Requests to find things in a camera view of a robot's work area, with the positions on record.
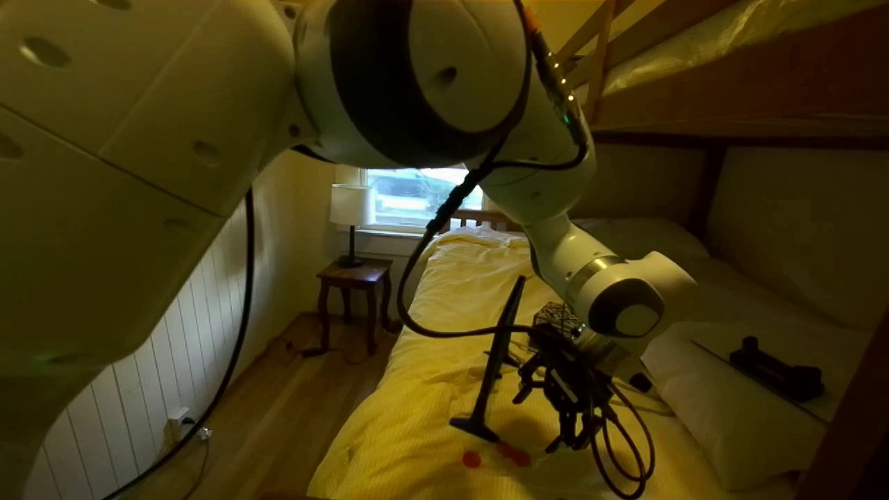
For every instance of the small orange round object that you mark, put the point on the small orange round object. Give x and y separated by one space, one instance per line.
472 459

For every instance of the orange red object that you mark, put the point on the orange red object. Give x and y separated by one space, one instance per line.
515 455

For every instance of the dark wooden side table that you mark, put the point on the dark wooden side table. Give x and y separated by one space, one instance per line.
354 274

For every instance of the black device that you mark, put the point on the black device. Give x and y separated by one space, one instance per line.
774 371

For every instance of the yellow bed blanket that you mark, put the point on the yellow bed blanket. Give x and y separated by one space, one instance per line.
430 361

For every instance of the window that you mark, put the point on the window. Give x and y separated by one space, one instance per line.
406 198

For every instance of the black stand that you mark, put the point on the black stand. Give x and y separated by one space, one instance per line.
494 361

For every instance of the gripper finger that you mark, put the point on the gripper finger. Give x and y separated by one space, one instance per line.
530 380
571 432

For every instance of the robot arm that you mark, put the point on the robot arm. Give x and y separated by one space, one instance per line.
167 104

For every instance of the wooden headboard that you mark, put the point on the wooden headboard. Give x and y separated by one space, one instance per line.
479 219

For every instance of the wall socket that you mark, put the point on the wall socket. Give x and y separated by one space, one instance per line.
178 420

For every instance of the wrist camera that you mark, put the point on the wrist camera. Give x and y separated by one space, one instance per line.
557 318

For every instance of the table lamp with white shade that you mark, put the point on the table lamp with white shade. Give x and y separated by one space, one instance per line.
351 205

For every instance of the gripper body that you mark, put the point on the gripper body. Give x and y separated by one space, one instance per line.
574 378

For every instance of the wooden bunk bed frame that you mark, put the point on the wooden bunk bed frame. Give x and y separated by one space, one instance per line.
729 90

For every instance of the white pillow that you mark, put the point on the white pillow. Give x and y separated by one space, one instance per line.
722 417
646 237

